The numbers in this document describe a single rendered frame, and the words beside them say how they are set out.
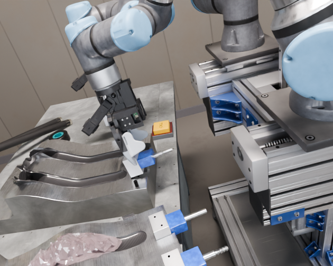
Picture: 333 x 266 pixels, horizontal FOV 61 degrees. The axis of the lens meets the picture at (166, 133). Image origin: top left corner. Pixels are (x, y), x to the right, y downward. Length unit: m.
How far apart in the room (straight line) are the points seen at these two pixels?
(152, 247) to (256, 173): 0.27
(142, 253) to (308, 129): 0.42
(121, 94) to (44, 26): 1.90
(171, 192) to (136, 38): 0.45
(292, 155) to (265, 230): 0.87
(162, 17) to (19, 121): 2.36
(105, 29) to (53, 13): 1.91
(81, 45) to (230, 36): 0.55
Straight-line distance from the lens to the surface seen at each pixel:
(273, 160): 0.62
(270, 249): 1.40
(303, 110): 0.63
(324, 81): 0.44
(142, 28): 0.59
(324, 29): 0.41
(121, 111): 0.68
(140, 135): 0.77
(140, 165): 0.75
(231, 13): 1.02
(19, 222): 0.92
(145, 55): 2.52
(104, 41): 0.60
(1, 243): 0.97
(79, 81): 0.98
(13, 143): 1.26
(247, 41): 1.02
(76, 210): 0.82
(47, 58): 2.60
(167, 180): 0.87
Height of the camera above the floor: 1.37
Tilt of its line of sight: 32 degrees down
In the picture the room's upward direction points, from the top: 15 degrees counter-clockwise
